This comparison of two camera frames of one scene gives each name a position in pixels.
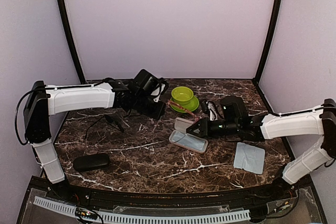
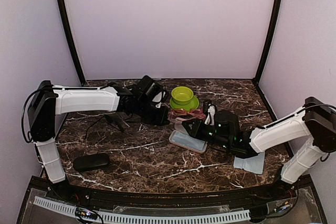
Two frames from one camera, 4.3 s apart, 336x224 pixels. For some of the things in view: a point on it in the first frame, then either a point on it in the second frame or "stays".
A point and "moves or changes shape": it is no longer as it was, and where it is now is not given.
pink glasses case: (179, 138) stays
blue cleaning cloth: (188, 140) stays
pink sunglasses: (195, 118) moves or changes shape
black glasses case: (90, 162) stays
